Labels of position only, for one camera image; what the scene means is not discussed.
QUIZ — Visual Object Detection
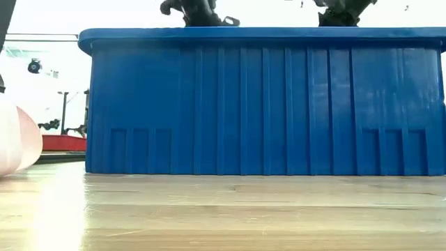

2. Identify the red storage bin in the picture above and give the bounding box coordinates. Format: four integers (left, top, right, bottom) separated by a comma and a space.
41, 134, 87, 152

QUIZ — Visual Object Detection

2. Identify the black round ceiling fixture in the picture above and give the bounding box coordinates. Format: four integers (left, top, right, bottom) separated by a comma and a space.
26, 58, 43, 75

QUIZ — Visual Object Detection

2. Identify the thin black post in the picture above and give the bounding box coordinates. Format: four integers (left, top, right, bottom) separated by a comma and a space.
57, 90, 70, 136

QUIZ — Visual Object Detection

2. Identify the blue plastic bin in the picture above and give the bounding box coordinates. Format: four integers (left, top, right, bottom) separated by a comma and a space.
77, 26, 446, 176

